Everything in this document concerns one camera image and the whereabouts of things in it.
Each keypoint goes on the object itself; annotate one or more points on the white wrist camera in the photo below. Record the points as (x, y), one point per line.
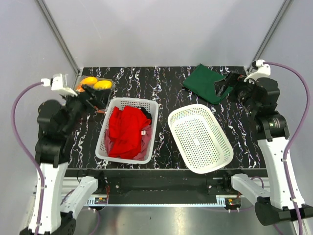
(59, 84)
(262, 70)

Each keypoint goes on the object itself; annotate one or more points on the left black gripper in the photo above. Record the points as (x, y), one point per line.
(91, 99)

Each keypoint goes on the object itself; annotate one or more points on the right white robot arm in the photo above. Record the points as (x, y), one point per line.
(283, 202)

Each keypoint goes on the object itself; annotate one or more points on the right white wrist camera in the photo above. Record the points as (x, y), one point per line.
(262, 70)

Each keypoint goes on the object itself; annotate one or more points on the red cloth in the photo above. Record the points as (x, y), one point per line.
(125, 128)

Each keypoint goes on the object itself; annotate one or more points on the black cloth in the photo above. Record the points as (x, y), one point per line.
(146, 113)

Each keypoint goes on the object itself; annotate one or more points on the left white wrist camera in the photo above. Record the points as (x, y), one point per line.
(59, 84)

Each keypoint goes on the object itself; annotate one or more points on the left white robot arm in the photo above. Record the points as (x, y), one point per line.
(56, 123)

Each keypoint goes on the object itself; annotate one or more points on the pink cloth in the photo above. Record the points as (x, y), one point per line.
(145, 138)

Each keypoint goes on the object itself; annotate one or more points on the orange fake mango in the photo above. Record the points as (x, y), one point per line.
(90, 81)

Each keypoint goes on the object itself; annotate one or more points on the white oval perforated basket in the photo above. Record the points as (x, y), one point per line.
(201, 141)

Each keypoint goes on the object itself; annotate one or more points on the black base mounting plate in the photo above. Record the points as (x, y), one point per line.
(161, 187)

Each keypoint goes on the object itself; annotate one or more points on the white rectangular laundry basket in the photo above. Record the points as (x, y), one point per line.
(150, 106)

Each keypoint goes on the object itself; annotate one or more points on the green folded cloth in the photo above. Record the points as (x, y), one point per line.
(202, 82)

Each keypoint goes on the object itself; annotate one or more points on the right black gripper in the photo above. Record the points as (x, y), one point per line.
(235, 79)

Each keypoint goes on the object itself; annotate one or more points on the clear zip top bag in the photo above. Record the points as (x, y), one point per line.
(102, 96)

